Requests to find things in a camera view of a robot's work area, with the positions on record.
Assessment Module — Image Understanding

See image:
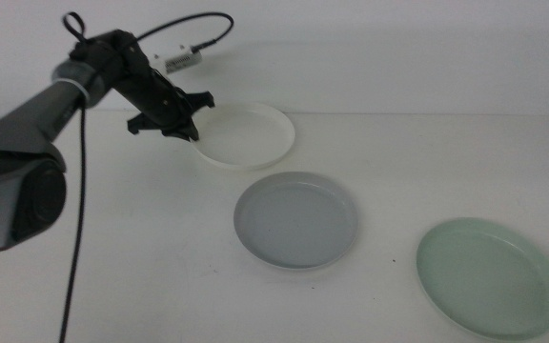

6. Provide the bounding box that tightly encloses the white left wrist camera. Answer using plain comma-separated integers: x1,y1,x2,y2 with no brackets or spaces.
152,45,204,75

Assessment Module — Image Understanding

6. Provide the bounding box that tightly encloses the grey shallow bowl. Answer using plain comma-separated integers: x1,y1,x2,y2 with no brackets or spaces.
233,171,359,272

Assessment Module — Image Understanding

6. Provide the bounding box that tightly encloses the green shallow bowl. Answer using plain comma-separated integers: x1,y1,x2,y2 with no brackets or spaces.
416,217,549,342

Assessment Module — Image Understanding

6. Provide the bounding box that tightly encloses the white shallow bowl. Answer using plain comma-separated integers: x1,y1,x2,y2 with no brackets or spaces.
191,101,296,172

